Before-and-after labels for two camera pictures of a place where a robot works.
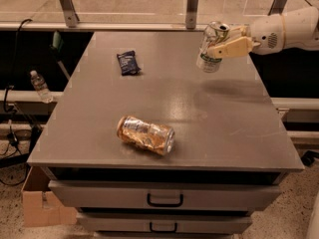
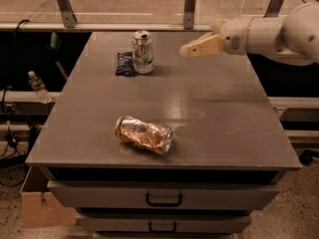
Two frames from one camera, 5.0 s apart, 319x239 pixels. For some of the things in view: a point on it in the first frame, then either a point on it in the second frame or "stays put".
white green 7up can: (215, 33) to (143, 52)
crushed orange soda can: (149, 135) stays put
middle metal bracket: (191, 6) stays put
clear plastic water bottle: (41, 87) stays put
